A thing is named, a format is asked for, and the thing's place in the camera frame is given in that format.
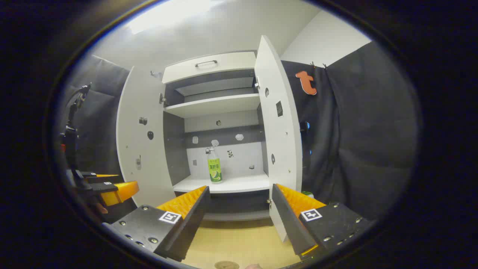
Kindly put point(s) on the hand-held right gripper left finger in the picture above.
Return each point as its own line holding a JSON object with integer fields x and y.
{"x": 194, "y": 213}

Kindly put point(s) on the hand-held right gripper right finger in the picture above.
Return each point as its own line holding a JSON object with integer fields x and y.
{"x": 285, "y": 216}

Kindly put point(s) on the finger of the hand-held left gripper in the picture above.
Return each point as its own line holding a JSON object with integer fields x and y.
{"x": 99, "y": 178}
{"x": 119, "y": 191}

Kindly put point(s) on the green label drink bottle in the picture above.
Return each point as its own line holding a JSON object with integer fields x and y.
{"x": 215, "y": 170}

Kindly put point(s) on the round brown coaster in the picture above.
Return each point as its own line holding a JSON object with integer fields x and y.
{"x": 226, "y": 265}

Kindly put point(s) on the cabinet door black cat sticker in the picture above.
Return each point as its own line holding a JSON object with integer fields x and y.
{"x": 278, "y": 142}

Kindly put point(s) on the cabinet door camera sticker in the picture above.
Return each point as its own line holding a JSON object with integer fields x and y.
{"x": 143, "y": 97}

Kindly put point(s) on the toy watermelon slice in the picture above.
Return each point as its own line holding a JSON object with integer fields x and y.
{"x": 308, "y": 194}

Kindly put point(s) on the black backdrop cloth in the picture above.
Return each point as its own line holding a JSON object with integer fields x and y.
{"x": 366, "y": 130}

